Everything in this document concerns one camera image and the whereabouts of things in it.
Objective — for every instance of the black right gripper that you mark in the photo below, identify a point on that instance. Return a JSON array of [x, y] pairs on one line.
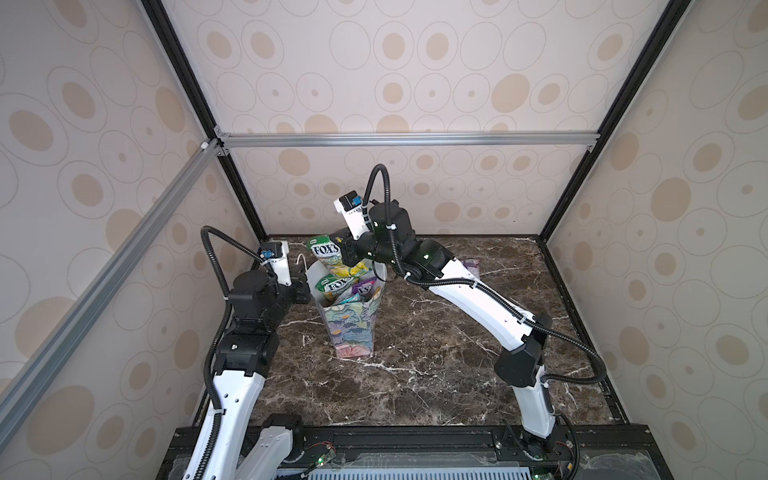
[[345, 240]]

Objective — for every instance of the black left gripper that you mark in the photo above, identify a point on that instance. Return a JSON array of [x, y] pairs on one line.
[[298, 270]]

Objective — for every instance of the yellow green candy bag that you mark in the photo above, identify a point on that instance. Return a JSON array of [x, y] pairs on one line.
[[329, 255]]

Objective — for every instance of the green snack bag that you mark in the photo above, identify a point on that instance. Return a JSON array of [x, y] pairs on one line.
[[330, 287]]

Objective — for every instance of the small purple candy bag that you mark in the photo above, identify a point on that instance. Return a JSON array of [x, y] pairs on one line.
[[364, 290]]

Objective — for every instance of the white paper bag colourful print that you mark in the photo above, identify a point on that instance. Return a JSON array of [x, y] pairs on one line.
[[349, 323]]

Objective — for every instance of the purple berries candy bag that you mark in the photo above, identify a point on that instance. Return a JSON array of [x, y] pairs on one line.
[[473, 266]]

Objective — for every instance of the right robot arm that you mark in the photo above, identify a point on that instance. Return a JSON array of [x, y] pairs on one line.
[[384, 235]]

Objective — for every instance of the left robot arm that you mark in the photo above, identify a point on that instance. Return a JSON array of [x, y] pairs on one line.
[[235, 372]]

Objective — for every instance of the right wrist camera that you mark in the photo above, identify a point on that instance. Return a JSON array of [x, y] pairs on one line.
[[350, 207]]

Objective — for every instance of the horizontal aluminium rail back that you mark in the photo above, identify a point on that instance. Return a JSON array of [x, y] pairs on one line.
[[410, 139]]

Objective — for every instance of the aluminium rail left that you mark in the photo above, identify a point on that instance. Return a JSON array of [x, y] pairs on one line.
[[40, 371]]

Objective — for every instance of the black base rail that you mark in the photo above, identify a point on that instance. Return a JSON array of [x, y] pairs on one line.
[[474, 452]]

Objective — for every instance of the black vertical frame post left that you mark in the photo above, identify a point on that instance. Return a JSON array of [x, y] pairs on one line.
[[161, 24]]

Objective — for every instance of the black vertical frame post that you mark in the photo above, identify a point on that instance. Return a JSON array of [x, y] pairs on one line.
[[649, 55], [161, 24]]

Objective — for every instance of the black vertical frame post right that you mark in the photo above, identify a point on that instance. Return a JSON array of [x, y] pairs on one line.
[[649, 55]]

